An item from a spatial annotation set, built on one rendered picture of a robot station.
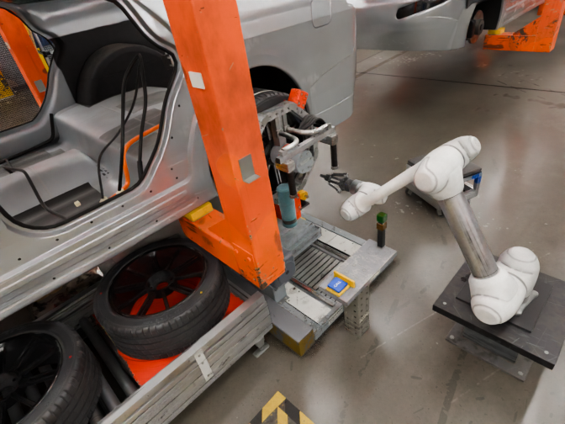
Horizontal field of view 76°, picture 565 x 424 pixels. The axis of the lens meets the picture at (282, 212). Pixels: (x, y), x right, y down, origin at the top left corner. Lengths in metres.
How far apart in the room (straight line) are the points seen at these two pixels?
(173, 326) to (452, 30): 3.63
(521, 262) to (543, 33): 3.56
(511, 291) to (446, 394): 0.61
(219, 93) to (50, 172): 1.48
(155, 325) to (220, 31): 1.23
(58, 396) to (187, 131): 1.22
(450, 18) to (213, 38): 3.23
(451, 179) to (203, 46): 0.98
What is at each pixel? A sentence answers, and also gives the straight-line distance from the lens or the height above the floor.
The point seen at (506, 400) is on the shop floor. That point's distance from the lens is 2.10.
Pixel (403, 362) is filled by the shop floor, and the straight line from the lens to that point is 2.09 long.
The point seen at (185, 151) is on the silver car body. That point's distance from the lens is 1.85.
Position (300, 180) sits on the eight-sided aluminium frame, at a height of 0.63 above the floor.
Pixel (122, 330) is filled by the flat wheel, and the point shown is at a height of 0.50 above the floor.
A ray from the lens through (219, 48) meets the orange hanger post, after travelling 1.23.
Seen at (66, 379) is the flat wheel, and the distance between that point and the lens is 1.82.
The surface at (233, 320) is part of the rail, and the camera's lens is 1.81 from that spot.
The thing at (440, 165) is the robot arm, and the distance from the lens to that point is 1.48.
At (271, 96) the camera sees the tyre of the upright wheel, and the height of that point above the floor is 1.16.
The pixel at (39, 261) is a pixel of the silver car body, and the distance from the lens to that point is 1.75.
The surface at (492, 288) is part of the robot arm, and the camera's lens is 1.70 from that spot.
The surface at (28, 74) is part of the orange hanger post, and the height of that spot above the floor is 1.25.
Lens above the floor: 1.76
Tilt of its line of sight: 35 degrees down
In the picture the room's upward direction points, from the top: 10 degrees counter-clockwise
